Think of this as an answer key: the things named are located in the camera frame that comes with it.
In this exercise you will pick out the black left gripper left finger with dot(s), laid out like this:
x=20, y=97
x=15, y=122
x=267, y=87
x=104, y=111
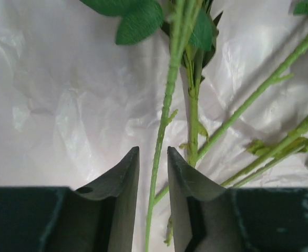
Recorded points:
x=98, y=216

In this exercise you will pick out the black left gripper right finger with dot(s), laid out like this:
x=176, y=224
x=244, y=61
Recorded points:
x=208, y=217

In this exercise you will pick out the peach rose stem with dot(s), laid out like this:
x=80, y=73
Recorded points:
x=139, y=20

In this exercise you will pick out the pink wrapping paper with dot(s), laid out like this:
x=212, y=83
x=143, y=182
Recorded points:
x=72, y=103

